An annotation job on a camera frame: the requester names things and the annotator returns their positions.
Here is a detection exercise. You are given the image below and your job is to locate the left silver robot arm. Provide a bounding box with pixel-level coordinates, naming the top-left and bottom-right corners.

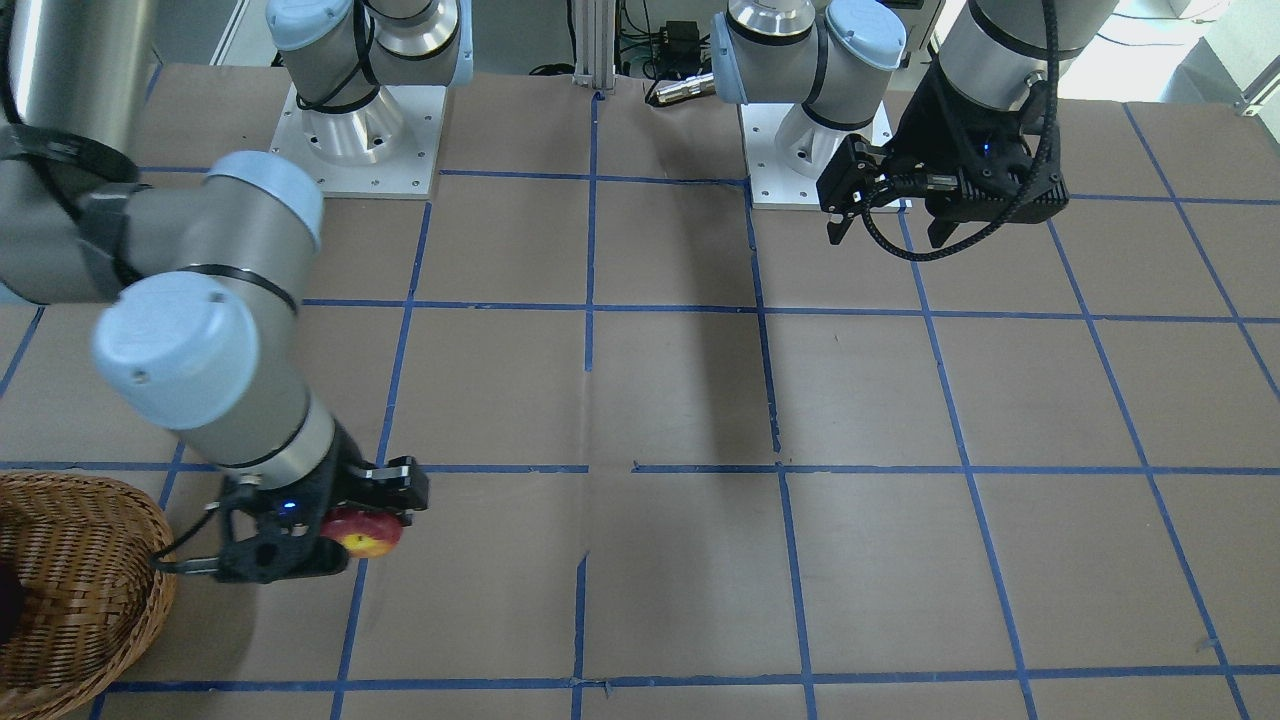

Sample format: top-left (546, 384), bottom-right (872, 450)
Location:
top-left (710, 1), bottom-right (1116, 263)

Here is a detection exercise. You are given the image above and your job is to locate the wicker basket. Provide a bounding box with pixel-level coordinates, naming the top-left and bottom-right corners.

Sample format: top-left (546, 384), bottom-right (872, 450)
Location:
top-left (1, 471), bottom-right (177, 719)

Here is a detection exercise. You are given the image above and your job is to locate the aluminium frame post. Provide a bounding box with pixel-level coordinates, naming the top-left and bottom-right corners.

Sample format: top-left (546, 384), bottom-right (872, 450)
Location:
top-left (570, 0), bottom-right (618, 95)

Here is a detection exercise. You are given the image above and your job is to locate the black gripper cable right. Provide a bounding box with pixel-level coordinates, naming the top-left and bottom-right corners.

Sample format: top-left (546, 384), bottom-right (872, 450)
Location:
top-left (150, 486), bottom-right (251, 574)

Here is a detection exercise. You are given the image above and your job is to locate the silver flashlight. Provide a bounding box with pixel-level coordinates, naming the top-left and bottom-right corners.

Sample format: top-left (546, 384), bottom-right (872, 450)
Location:
top-left (644, 72), bottom-right (716, 108)

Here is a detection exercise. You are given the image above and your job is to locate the bright red apple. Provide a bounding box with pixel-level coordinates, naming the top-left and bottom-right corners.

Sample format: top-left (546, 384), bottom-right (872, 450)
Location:
top-left (320, 507), bottom-right (404, 559)

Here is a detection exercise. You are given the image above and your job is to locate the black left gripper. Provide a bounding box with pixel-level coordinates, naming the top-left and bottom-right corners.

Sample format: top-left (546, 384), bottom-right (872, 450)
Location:
top-left (815, 67), bottom-right (1050, 250)

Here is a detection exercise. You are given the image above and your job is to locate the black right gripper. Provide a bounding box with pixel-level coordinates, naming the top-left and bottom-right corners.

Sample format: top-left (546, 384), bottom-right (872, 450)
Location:
top-left (215, 428), bottom-right (430, 584)

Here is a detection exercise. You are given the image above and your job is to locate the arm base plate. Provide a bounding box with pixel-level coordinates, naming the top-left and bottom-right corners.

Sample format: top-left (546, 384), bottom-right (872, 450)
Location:
top-left (739, 102), bottom-right (845, 210)
top-left (268, 86), bottom-right (448, 201)

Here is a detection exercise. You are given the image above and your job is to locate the dark red apple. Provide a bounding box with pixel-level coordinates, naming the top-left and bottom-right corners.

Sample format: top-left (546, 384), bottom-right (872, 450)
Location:
top-left (1, 562), bottom-right (26, 646)

